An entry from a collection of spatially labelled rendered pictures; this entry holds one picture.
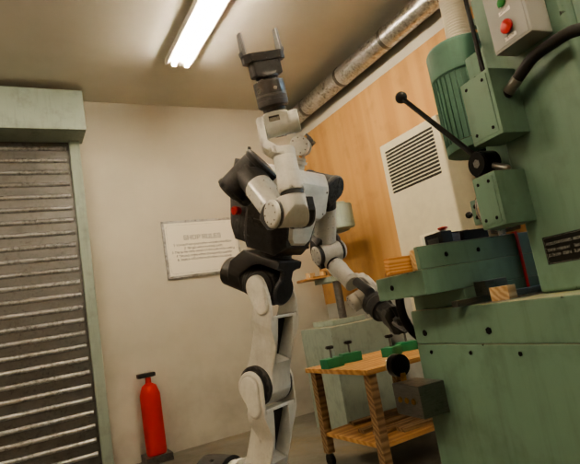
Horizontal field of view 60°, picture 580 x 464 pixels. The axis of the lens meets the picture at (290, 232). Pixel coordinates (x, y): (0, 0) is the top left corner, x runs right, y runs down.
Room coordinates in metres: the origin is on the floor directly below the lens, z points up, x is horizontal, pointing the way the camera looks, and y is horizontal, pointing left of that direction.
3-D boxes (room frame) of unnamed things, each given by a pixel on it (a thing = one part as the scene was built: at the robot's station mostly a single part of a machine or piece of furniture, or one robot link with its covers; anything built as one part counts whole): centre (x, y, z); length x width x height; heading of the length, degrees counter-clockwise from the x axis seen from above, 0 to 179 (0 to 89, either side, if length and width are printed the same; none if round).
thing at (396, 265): (1.31, -0.47, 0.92); 0.56 x 0.02 x 0.04; 113
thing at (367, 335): (3.73, -0.28, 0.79); 0.62 x 0.48 x 1.58; 28
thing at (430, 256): (1.31, -0.56, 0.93); 0.60 x 0.02 x 0.06; 113
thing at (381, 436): (2.82, -0.37, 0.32); 0.66 x 0.57 x 0.64; 121
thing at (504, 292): (1.17, -0.46, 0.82); 0.04 x 0.04 x 0.03; 38
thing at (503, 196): (1.11, -0.48, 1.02); 0.09 x 0.07 x 0.12; 113
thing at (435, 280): (1.44, -0.51, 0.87); 0.61 x 0.30 x 0.06; 113
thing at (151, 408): (3.66, 1.17, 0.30); 0.19 x 0.18 x 0.60; 30
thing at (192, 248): (4.02, 0.71, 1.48); 0.64 x 0.02 x 0.46; 120
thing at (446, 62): (1.35, -0.56, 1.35); 0.18 x 0.18 x 0.31
